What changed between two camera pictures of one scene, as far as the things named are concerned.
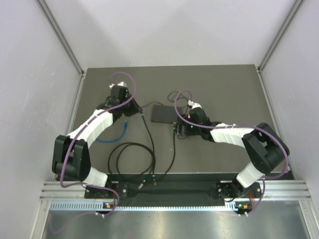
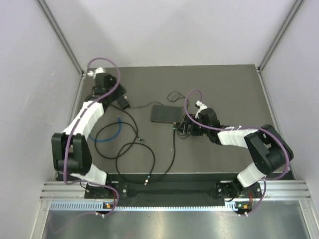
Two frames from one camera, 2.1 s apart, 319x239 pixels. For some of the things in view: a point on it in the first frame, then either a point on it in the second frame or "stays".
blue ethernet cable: [104, 141] → [111, 139]
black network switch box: [166, 113] stays
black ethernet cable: [152, 151] → [136, 131]
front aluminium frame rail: [274, 189] stays
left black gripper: [135, 109] → [121, 91]
